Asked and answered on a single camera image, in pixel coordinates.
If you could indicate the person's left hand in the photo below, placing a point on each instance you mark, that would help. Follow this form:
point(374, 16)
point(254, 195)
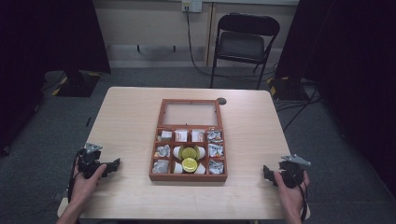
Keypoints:
point(84, 188)

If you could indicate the white wall socket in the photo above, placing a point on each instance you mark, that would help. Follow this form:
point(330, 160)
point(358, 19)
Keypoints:
point(192, 5)

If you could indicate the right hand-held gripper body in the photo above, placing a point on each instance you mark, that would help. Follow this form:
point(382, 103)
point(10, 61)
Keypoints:
point(292, 175)

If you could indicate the wooden compartment box with lid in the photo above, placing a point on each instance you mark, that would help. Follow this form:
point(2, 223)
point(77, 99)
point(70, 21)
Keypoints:
point(190, 178)

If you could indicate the blue-printed silver sachet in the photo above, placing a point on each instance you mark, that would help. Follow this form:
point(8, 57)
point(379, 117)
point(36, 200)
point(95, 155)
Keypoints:
point(215, 150)
point(214, 136)
point(216, 167)

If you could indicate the grey foil sachet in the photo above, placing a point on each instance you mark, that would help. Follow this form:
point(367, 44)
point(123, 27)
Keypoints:
point(165, 135)
point(160, 166)
point(162, 151)

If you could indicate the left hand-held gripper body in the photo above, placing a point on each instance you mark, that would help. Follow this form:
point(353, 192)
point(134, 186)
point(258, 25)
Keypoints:
point(88, 161)

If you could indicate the dark curtain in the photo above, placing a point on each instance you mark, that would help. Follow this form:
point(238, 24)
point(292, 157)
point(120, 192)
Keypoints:
point(351, 77)
point(46, 46)

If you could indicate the person's right hand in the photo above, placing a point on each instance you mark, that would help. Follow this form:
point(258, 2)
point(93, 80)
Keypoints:
point(292, 197)

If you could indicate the stand base with striped tape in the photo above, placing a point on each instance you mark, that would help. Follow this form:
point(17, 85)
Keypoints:
point(77, 85)
point(286, 88)

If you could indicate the white orange sachet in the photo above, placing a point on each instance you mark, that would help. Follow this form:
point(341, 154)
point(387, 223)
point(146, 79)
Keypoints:
point(197, 135)
point(181, 135)

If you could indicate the black folding chair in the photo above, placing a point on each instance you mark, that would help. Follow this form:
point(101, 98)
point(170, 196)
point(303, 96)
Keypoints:
point(241, 45)

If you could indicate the white creamer cup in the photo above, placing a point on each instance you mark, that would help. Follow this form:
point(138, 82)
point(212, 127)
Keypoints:
point(177, 168)
point(200, 169)
point(176, 151)
point(201, 151)

